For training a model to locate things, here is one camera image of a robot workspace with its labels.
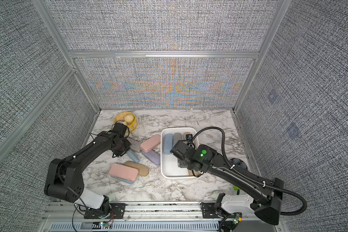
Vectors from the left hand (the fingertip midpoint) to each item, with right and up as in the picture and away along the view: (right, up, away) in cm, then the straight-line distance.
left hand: (132, 147), depth 89 cm
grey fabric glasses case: (+28, +5, +12) cm, 31 cm away
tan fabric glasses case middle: (+8, -13, -3) cm, 15 cm away
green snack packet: (+57, -17, -18) cm, 62 cm away
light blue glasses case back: (+22, +2, +9) cm, 24 cm away
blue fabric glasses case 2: (-1, -17, -8) cm, 19 cm away
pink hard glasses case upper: (+10, +1, +6) cm, 12 cm away
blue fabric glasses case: (+1, -5, -1) cm, 5 cm away
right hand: (+32, -1, -17) cm, 36 cm away
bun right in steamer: (-8, +19, +18) cm, 27 cm away
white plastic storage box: (+23, -13, -1) cm, 27 cm away
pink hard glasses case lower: (-2, -13, -7) cm, 15 cm away
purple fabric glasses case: (+13, -6, +1) cm, 14 cm away
